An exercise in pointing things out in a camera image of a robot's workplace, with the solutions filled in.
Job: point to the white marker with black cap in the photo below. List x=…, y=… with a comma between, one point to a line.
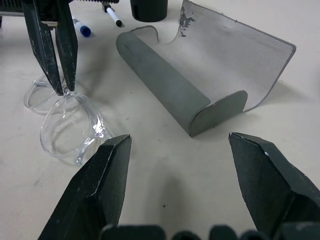
x=113, y=16

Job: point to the clear plastic glasses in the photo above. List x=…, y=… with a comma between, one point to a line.
x=62, y=120

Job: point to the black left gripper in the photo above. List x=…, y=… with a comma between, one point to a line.
x=95, y=1

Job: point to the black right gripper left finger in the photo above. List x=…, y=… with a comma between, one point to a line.
x=100, y=185

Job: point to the grey open glasses case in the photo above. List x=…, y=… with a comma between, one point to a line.
x=205, y=65

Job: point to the white marker with blue cap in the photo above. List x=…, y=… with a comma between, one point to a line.
x=82, y=28

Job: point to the black cup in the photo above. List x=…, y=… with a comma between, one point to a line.
x=148, y=10

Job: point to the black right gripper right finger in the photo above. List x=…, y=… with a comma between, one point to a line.
x=267, y=182

